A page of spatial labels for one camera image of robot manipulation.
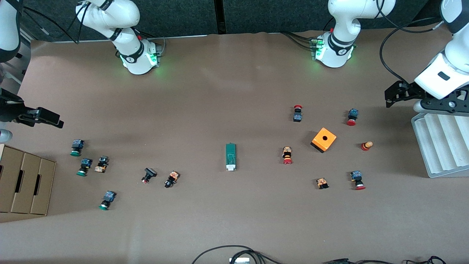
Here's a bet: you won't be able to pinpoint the brown table mat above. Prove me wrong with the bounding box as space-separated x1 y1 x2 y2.
0 20 469 264

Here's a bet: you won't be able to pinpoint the orange button enclosure box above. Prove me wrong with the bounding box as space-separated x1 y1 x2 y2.
310 127 337 154

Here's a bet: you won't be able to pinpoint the green load switch white handle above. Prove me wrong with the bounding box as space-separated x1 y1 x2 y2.
225 143 237 172

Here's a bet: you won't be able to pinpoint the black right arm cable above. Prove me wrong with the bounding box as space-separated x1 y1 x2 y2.
22 2 90 44

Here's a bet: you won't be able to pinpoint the cardboard divider box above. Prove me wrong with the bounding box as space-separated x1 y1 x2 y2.
0 144 56 217

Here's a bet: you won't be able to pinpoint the black left arm base cables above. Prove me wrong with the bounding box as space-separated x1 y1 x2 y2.
281 31 319 52

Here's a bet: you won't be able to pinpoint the grey ridged tray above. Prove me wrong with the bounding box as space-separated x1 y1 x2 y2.
411 112 469 179

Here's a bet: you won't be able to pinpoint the green push button blue block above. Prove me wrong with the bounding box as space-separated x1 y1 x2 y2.
70 139 85 157
98 190 117 211
76 158 93 177

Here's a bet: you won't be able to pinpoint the black looped cable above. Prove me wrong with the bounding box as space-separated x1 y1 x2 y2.
192 245 284 264

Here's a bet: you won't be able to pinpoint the black square button red base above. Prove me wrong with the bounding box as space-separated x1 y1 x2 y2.
141 167 158 184

